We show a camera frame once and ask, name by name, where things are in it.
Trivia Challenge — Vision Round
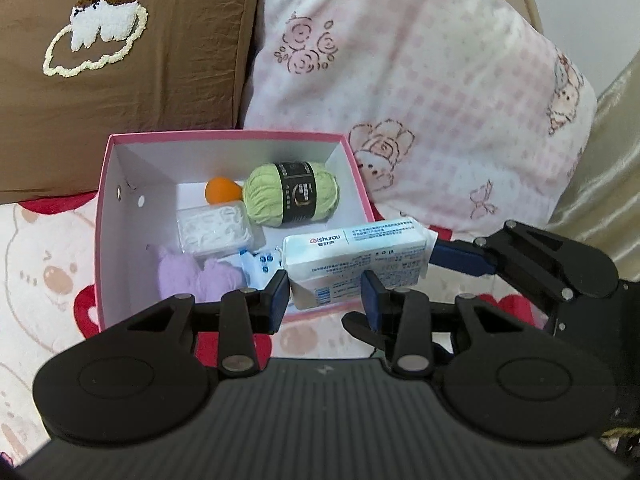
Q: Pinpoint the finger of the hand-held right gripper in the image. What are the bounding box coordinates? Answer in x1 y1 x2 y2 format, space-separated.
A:
430 220 621 303
341 310 396 357

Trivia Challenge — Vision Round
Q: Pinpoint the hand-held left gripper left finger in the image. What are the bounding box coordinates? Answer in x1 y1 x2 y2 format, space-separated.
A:
126 269 292 377

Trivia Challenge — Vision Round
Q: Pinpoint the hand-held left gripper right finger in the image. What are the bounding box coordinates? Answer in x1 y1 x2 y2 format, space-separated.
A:
360 269 527 377

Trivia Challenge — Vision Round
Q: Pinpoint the blue wet wipes pack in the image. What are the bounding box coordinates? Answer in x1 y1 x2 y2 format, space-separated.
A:
239 247 287 292

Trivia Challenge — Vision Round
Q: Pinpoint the white tissue pack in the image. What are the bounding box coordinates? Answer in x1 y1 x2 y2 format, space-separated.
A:
281 217 439 311

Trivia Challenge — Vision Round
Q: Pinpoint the purple plush toy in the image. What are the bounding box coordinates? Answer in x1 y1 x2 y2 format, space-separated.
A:
157 247 247 302

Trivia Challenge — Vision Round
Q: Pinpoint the clear floss pick box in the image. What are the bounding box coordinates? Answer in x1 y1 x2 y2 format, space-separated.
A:
177 202 254 259

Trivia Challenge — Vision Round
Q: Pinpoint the green yarn ball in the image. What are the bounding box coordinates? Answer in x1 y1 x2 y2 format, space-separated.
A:
243 160 342 226

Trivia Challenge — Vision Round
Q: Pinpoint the orange makeup sponge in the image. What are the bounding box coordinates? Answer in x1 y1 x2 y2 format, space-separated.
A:
205 177 244 206

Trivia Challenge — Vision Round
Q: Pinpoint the pink cardboard box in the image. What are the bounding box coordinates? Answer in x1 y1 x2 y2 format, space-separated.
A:
95 132 382 332

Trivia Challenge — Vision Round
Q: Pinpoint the pink checked pillow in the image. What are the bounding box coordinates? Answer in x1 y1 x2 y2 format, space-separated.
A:
240 0 599 242

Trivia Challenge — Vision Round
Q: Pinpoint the beige satin fabric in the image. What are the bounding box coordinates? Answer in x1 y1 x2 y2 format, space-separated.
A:
547 52 640 282

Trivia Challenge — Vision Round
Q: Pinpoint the brown pillow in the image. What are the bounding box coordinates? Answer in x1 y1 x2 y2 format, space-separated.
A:
0 0 264 207

